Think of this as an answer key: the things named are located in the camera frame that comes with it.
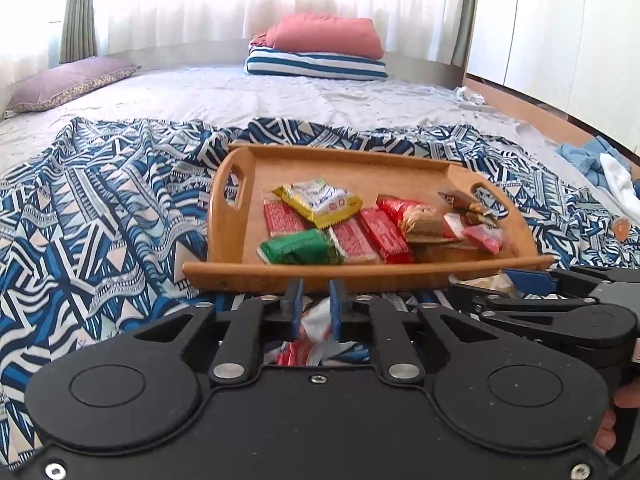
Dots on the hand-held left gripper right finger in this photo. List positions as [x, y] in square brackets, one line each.
[337, 310]

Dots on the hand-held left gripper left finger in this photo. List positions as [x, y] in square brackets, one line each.
[295, 307]

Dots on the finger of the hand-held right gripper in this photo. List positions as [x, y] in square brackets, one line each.
[532, 282]
[525, 312]

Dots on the white red snack packet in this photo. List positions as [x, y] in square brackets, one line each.
[315, 325]

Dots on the beige snack packet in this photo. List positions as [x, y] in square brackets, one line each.
[492, 283]

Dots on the green snack packet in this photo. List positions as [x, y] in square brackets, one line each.
[297, 249]

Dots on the pink snack packet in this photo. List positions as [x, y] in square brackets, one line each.
[484, 239]

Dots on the shiny red biscuit packet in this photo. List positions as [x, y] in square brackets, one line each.
[385, 234]

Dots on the brown peanut bar packet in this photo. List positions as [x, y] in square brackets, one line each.
[470, 207]

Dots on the clear white snack packet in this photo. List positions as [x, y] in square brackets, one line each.
[452, 225]

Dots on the yellow snack packet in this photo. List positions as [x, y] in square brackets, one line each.
[320, 202]

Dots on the red gold snack packet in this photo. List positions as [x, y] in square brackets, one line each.
[412, 217]

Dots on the wooden tray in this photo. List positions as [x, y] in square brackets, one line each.
[350, 175]

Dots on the person's right hand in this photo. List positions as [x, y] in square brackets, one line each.
[606, 432]

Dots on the orange jelly cup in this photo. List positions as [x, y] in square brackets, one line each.
[622, 230]

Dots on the light blue cloth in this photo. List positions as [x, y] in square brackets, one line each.
[582, 157]

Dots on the white cloth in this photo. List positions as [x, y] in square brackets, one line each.
[620, 175]

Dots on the crumpled white wrapper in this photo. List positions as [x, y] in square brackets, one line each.
[469, 95]

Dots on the blue white patterned blanket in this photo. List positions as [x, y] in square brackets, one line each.
[110, 220]

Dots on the grey bed sheet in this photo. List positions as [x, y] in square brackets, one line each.
[225, 95]

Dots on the blue white striped pillow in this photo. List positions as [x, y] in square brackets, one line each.
[315, 66]

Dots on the white wardrobe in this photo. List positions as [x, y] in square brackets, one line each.
[555, 35]

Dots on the pink pillow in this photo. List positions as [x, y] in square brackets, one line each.
[320, 35]

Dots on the olive green curtain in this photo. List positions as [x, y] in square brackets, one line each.
[77, 10]
[467, 10]

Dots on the white sheer curtain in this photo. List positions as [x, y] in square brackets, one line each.
[250, 0]

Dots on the purple pillow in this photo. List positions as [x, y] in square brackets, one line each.
[65, 82]

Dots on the wooden bed frame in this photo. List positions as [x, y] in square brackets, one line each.
[540, 107]

